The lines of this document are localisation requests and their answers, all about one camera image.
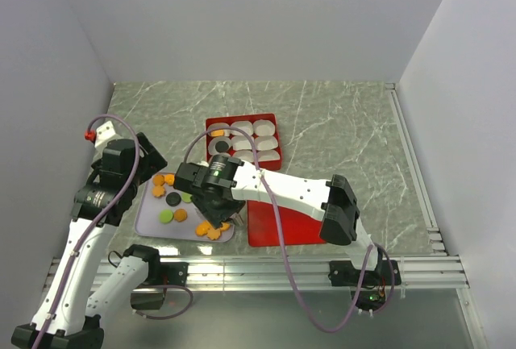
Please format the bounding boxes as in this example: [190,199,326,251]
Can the green sandwich cookie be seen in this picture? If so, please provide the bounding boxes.
[181,193,192,203]
[158,210,173,224]

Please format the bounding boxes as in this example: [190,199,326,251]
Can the brown round cookie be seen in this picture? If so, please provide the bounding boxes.
[173,208,188,222]

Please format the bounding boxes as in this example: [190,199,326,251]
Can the black sandwich cookie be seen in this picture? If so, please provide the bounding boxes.
[214,141,231,153]
[165,192,181,207]

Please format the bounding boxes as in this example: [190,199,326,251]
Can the orange round sandwich cookie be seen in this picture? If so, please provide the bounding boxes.
[210,129,227,138]

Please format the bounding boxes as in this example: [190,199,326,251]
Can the metal tongs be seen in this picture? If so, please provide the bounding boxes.
[195,210,242,230]

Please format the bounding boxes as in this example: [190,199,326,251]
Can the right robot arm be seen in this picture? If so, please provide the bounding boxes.
[173,156,384,284]

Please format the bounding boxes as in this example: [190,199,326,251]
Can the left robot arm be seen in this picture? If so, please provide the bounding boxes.
[11,131,167,348]

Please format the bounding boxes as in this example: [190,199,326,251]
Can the orange fish cookie right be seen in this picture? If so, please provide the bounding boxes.
[219,222,231,231]

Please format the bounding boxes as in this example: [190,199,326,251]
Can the orange fish cookie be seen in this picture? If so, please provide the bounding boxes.
[164,173,175,186]
[195,222,211,237]
[219,222,231,231]

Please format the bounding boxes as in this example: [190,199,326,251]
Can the orange fish cookie bottom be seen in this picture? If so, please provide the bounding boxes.
[195,222,211,237]

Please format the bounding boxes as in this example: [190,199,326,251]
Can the orange leaf cookie bottom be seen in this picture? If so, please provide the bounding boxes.
[206,228,222,240]

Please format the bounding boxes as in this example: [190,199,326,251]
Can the orange leaf cookie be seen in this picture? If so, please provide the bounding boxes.
[152,185,166,198]
[206,228,222,240]

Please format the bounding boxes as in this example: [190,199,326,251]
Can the chocolate chip cookie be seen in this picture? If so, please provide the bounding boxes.
[152,174,165,186]

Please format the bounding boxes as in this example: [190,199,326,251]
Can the orange leaf cookie top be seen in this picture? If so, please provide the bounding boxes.
[152,185,166,198]

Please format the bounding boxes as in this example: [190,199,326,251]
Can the orange fish cookie top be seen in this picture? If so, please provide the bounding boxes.
[164,173,175,186]

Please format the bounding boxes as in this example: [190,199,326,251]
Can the lavender plastic tray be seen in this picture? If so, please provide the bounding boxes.
[135,172,235,243]

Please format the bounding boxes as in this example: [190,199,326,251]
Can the red cookie box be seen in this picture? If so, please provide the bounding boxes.
[206,113,283,171]

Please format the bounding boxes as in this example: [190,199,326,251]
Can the red box lid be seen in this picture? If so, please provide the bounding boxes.
[248,201,326,247]

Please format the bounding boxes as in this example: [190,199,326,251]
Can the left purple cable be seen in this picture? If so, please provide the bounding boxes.
[31,114,195,349]

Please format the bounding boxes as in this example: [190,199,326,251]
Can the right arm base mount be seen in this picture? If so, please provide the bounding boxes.
[328,260,402,289]

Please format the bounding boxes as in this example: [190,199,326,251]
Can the aluminium rail right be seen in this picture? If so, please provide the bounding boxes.
[385,83,447,256]

